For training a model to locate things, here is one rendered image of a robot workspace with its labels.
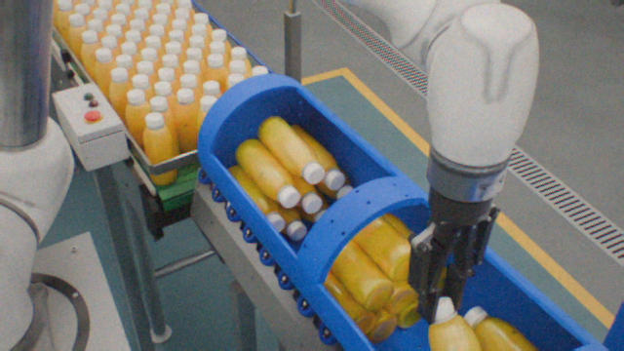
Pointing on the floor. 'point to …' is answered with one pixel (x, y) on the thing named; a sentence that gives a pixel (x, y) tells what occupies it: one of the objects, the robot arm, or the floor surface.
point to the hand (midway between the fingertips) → (441, 294)
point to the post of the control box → (109, 200)
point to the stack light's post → (292, 45)
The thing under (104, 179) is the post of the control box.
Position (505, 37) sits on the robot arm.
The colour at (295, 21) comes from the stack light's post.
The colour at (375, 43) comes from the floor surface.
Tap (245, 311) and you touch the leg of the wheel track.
